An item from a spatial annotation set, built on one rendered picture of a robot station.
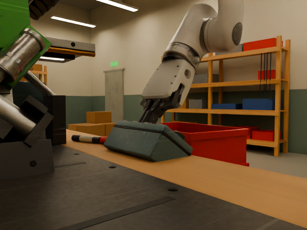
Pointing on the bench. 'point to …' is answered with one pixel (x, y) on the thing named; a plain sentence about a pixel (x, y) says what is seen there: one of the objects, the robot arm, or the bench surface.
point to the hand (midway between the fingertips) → (147, 122)
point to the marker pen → (88, 138)
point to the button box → (147, 141)
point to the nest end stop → (37, 129)
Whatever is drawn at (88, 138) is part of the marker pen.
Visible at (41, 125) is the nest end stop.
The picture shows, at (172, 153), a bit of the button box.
